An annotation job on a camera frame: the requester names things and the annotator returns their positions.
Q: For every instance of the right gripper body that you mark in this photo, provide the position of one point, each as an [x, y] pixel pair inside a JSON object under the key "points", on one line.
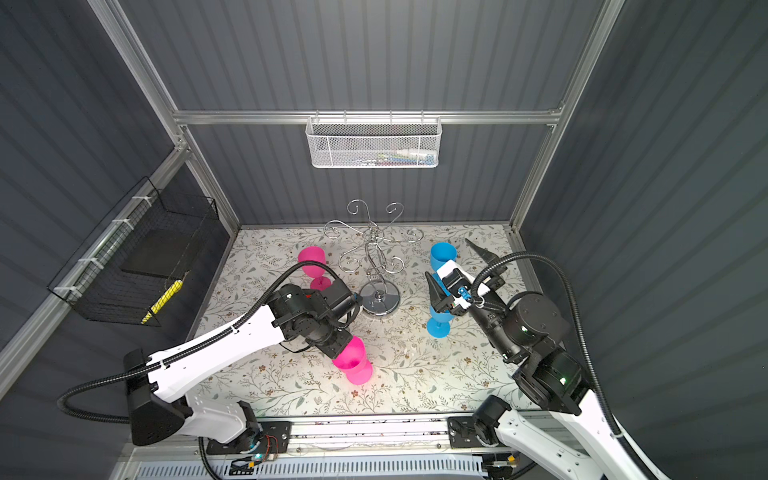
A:
{"points": [[489, 310]]}

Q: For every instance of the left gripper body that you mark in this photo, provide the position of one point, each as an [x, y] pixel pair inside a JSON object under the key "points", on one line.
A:
{"points": [[336, 342]]}

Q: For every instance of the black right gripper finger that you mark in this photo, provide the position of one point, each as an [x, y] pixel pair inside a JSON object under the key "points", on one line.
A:
{"points": [[441, 301], [490, 258]]}

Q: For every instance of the pink wine glass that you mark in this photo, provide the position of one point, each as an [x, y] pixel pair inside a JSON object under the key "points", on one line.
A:
{"points": [[353, 362], [317, 274]]}

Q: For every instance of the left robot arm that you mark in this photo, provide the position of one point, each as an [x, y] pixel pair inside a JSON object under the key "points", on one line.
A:
{"points": [[158, 386]]}

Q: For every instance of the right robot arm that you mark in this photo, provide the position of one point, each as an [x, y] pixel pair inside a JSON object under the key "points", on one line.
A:
{"points": [[553, 369]]}

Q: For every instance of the chrome wine glass rack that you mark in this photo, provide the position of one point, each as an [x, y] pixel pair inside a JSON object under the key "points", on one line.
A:
{"points": [[379, 295]]}

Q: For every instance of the yellow black item in basket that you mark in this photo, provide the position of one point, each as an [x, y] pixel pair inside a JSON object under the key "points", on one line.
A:
{"points": [[169, 293]]}

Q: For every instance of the black pad in basket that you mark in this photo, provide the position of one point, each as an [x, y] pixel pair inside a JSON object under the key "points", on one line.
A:
{"points": [[158, 254]]}

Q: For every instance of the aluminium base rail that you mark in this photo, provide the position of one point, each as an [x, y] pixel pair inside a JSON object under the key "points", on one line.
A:
{"points": [[393, 446]]}

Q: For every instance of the white wire mesh basket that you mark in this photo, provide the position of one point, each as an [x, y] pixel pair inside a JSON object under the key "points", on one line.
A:
{"points": [[368, 145]]}

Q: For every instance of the black wire basket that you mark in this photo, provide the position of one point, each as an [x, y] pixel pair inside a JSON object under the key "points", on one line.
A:
{"points": [[92, 282]]}

